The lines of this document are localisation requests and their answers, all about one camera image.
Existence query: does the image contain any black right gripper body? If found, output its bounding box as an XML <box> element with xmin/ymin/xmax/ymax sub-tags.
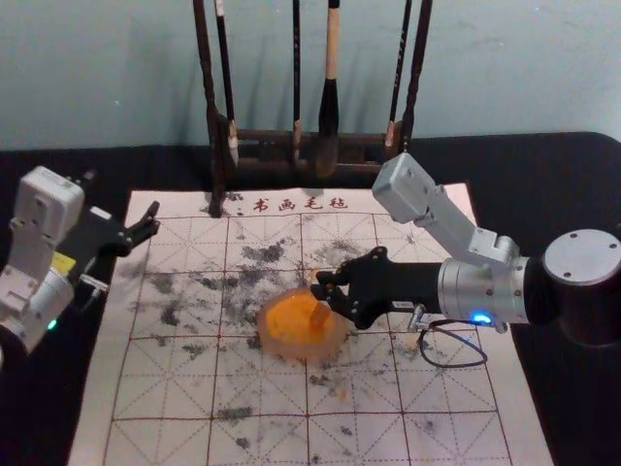
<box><xmin>347</xmin><ymin>258</ymin><xmax>444</xmax><ymax>319</ymax></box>

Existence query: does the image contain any thin dark brush brown ferrule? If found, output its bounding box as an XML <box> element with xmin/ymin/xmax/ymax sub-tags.
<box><xmin>384</xmin><ymin>0</ymin><xmax>414</xmax><ymax>148</ymax></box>

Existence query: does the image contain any translucent orange round dish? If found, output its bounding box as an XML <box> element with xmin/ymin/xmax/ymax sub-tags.
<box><xmin>256</xmin><ymin>285</ymin><xmax>351</xmax><ymax>366</ymax></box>

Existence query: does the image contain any thin dark right gripper cable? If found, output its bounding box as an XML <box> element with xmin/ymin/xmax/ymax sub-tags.
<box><xmin>409</xmin><ymin>304</ymin><xmax>489</xmax><ymax>369</ymax></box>

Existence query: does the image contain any white felt mat red grid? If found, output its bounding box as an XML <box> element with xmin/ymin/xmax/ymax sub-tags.
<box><xmin>67</xmin><ymin>182</ymin><xmax>554</xmax><ymax>466</ymax></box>

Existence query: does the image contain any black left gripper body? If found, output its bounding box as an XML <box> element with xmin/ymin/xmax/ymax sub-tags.
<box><xmin>49</xmin><ymin>207</ymin><xmax>134</xmax><ymax>288</ymax></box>

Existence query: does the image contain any thin dark calligraphy brush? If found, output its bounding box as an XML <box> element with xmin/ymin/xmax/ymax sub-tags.
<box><xmin>290</xmin><ymin>0</ymin><xmax>304</xmax><ymax>165</ymax></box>

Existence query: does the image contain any large tan-handled calligraphy brush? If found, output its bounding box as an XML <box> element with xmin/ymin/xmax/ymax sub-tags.
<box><xmin>314</xmin><ymin>0</ymin><xmax>342</xmax><ymax>179</ymax></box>

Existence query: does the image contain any thin dark brush white tip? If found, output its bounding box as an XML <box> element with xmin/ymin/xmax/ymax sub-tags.
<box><xmin>214</xmin><ymin>0</ymin><xmax>241</xmax><ymax>167</ymax></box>

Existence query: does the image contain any black table cloth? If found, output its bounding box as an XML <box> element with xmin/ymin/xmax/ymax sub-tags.
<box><xmin>0</xmin><ymin>130</ymin><xmax>621</xmax><ymax>466</ymax></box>

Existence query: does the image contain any dark wooden brush rack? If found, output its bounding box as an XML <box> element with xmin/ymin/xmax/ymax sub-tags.
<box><xmin>192</xmin><ymin>0</ymin><xmax>434</xmax><ymax>218</ymax></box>

